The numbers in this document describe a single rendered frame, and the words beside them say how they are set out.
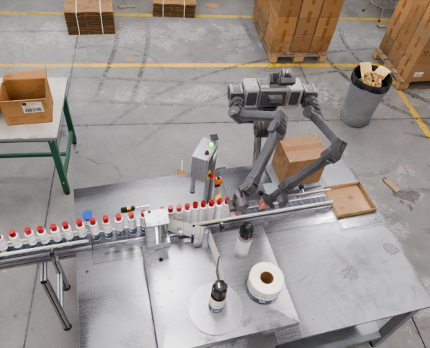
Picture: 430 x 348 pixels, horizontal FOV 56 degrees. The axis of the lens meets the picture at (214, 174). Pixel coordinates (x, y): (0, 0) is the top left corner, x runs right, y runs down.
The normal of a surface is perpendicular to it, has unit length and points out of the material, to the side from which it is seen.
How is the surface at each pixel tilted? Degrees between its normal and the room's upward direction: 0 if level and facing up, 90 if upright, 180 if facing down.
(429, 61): 93
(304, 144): 0
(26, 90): 89
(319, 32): 91
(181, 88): 0
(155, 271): 0
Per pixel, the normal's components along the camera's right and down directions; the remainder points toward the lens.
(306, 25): 0.17, 0.75
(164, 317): 0.08, -0.66
